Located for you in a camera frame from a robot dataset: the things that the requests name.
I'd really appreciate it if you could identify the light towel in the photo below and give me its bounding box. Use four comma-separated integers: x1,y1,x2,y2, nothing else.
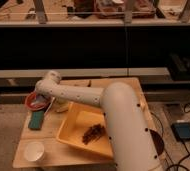
31,95,47,107

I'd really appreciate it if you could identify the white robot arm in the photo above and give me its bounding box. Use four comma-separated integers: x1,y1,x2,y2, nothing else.
35,70,163,171

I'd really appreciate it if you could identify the red bowl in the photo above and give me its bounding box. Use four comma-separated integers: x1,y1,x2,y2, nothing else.
25,91,51,111

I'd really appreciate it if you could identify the yellow plastic tray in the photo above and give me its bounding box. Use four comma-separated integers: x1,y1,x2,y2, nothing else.
56,102,113,158

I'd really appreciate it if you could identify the dark brown crumbs pile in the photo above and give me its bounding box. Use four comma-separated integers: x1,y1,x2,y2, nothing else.
82,124,105,145

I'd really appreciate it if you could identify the green sponge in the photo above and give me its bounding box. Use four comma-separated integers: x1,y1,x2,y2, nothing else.
28,111,44,130

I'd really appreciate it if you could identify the dark brown plate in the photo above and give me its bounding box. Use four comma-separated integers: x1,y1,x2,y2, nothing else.
151,130,164,155

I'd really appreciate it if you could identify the white paper cup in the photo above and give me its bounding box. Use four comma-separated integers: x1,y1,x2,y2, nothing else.
24,141,45,163

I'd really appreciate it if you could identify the black foot pedal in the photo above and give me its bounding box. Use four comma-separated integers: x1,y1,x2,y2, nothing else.
171,122,190,141

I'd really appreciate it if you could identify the wooden shelf bench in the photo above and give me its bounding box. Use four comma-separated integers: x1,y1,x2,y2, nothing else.
0,0,190,27

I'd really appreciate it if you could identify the black cable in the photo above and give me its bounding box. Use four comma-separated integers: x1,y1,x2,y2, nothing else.
151,103,190,171

